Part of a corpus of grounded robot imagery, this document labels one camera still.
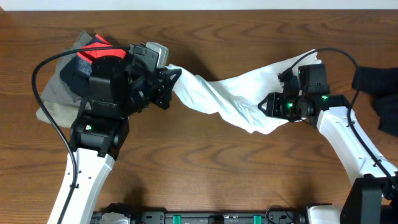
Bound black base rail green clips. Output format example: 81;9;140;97
89;203;309;224

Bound folded grey olive garment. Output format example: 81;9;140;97
35;30;94;128

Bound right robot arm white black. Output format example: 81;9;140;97
257;64;397;223

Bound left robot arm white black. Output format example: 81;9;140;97
49;56;182;223

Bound white t-shirt with robot print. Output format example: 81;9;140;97
167;54;303;134

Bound folded black red shorts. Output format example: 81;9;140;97
60;49;127;97

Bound black garment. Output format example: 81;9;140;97
352;67;397;137

